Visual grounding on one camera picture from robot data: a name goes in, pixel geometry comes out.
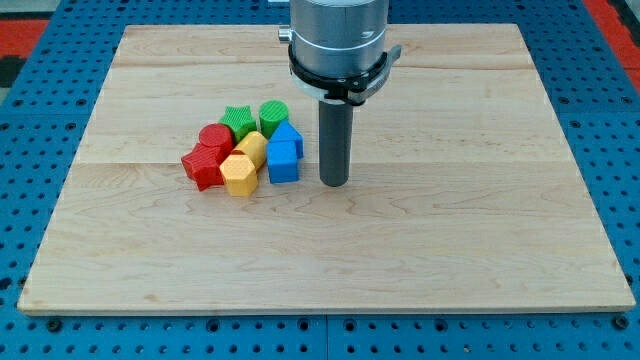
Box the blue cube block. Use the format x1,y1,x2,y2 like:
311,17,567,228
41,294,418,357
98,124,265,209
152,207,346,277
266,141,299,184

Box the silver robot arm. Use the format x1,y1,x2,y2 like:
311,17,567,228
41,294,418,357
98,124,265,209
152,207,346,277
279,0,402,106

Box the blue triangle block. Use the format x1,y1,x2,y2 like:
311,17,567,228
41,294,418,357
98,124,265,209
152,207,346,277
270,120,304,159

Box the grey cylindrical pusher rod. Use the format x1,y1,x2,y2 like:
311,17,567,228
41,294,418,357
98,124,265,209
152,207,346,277
319,102,353,187

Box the yellow cylinder block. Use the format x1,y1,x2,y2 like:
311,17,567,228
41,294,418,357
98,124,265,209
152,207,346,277
231,131,268,169

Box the yellow hexagon block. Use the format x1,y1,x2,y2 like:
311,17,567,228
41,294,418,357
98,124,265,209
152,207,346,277
220,154,258,197

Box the green cylinder block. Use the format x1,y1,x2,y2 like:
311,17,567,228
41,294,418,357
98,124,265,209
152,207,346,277
258,100,289,139

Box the green star block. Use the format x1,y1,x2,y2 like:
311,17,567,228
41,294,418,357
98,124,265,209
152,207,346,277
219,105,257,143

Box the red cylinder block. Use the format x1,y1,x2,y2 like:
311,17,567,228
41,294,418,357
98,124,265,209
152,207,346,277
199,123,234,163

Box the red star block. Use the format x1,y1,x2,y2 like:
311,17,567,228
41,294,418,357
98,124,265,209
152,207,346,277
181,143,227,191

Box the light wooden board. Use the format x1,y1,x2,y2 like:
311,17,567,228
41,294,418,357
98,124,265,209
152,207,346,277
18,24,636,316

